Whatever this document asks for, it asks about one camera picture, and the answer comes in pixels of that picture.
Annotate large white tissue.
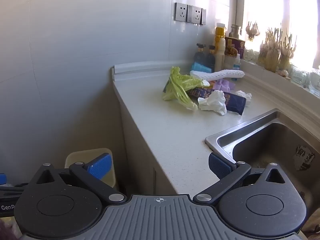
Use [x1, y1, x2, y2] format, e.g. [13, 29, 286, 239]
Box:
[197, 90, 228, 116]

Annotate wide silver wall socket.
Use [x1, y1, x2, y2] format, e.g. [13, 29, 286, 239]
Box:
[187, 5, 203, 25]
[174, 2, 188, 23]

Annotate white bottle with yellow cap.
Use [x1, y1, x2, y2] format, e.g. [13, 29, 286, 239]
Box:
[214, 23, 227, 72]

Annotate white counter cabinet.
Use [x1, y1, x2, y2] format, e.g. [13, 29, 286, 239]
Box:
[119, 99, 179, 195]

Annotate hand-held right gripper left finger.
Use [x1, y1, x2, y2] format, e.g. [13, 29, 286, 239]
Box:
[32, 153, 127, 204]

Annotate clear glass jars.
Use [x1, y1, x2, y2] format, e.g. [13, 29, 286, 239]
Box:
[291, 64, 320, 96]

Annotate white wall pipe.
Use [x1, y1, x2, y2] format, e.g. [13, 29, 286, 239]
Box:
[234, 0, 245, 28]

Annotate beige plastic waste bin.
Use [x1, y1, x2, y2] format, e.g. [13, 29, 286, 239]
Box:
[64, 148, 117, 188]

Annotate row of sprouting garlic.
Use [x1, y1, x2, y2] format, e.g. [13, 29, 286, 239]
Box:
[257, 27, 298, 72]

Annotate dark blue snack packet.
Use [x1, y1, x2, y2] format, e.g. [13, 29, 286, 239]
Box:
[187, 87, 247, 116]

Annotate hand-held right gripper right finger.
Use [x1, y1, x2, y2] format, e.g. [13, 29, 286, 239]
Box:
[193, 152, 287, 204]

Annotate hanging garlic bunch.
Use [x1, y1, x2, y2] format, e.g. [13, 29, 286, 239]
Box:
[246, 21, 261, 41]

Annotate blue plastic cup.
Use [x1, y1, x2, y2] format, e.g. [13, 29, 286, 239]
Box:
[191, 61, 212, 73]

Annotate white backsplash strip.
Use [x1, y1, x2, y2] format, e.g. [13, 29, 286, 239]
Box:
[111, 60, 196, 82]

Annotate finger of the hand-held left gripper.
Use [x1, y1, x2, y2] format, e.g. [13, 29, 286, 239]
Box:
[0, 173, 28, 197]

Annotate white foam fruit net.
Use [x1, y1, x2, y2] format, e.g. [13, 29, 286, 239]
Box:
[189, 69, 245, 82]

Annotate napa cabbage leaves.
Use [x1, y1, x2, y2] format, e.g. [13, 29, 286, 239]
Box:
[162, 66, 210, 112]

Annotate torn sticker in sink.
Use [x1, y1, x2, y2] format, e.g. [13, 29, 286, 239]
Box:
[294, 144, 316, 172]

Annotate stainless steel sink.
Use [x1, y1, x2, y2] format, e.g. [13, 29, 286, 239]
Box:
[205, 108, 320, 207]

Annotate small white tissue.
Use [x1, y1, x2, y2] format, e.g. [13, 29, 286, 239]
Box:
[235, 90, 253, 106]

